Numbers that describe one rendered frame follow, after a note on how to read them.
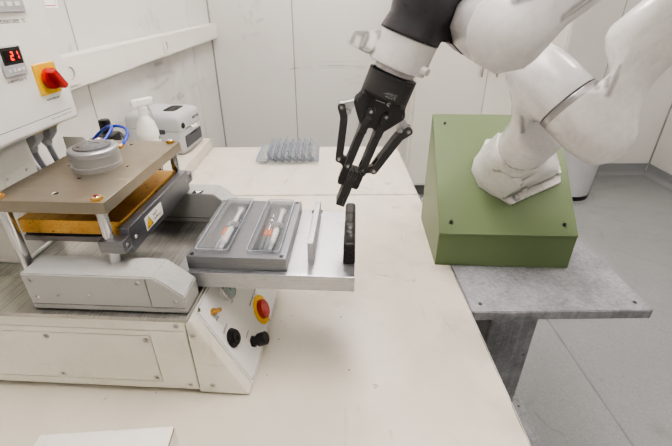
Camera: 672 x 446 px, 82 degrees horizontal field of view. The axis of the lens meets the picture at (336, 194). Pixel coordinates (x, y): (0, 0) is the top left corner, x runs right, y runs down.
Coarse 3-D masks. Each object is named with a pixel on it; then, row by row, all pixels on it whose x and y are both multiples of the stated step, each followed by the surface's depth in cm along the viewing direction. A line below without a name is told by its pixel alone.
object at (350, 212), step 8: (352, 208) 75; (352, 216) 72; (352, 224) 70; (344, 232) 68; (352, 232) 67; (344, 240) 66; (352, 240) 65; (344, 248) 65; (352, 248) 64; (344, 256) 65; (352, 256) 65
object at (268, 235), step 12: (276, 204) 78; (288, 204) 78; (264, 216) 74; (276, 216) 74; (288, 216) 74; (264, 228) 70; (276, 228) 70; (252, 240) 66; (264, 240) 66; (276, 240) 66
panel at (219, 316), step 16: (208, 288) 68; (240, 288) 77; (256, 288) 83; (208, 304) 66; (224, 304) 70; (240, 304) 75; (256, 304) 80; (272, 304) 87; (208, 320) 65; (224, 320) 69; (240, 320) 73; (256, 320) 78; (224, 336) 67; (240, 352) 70; (256, 352) 74; (240, 368) 68; (256, 368) 72
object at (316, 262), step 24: (312, 216) 80; (336, 216) 80; (312, 240) 65; (336, 240) 72; (288, 264) 66; (312, 264) 66; (336, 264) 66; (264, 288) 65; (288, 288) 64; (312, 288) 64; (336, 288) 64
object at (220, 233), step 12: (228, 204) 78; (240, 204) 78; (216, 216) 73; (228, 216) 73; (240, 216) 73; (216, 228) 70; (228, 228) 70; (204, 240) 66; (216, 240) 66; (228, 240) 66
